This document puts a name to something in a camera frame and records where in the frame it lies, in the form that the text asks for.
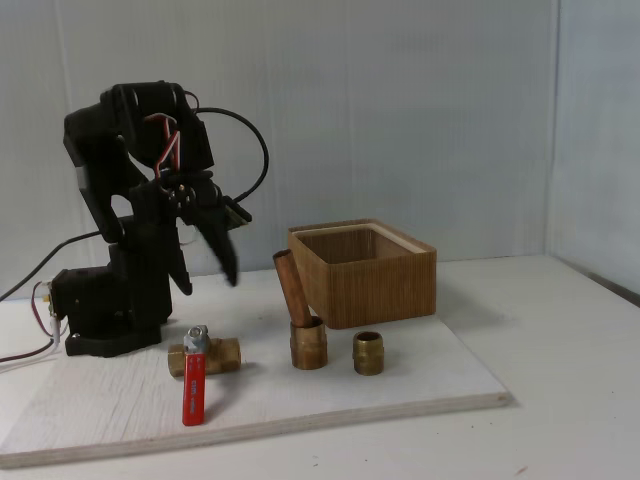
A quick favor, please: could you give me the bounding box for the brass ball valve red handle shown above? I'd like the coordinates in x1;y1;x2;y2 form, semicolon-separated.
167;325;243;427

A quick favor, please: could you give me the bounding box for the ribbed wooden box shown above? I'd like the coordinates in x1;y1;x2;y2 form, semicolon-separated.
286;217;438;330

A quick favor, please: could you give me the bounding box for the copper pipe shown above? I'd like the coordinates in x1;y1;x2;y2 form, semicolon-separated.
272;249;315;329

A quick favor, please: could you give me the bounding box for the tall brass coupling fitting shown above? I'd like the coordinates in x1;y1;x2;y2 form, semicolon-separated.
289;316;329;371

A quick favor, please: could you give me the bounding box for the small controller board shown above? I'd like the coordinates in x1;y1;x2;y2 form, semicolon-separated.
41;277;57;319

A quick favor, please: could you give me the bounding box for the white plywood board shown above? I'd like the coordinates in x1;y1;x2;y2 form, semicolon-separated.
0;272;516;471

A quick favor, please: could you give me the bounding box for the short brass threaded nipple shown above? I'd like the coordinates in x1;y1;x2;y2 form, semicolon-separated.
352;330;385;376

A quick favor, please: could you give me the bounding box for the small gripper camera board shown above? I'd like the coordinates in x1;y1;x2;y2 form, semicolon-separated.
222;197;253;229

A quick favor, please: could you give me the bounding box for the red black servo wire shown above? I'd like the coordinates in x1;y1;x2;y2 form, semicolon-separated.
143;113;185;182

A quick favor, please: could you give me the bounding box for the black camera cable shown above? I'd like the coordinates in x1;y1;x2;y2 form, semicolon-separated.
0;107;272;302

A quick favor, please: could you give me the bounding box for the red power wire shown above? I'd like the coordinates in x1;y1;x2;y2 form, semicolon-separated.
0;280;57;364

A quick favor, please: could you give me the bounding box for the white wire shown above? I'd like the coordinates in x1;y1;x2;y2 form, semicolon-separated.
0;319;65;374

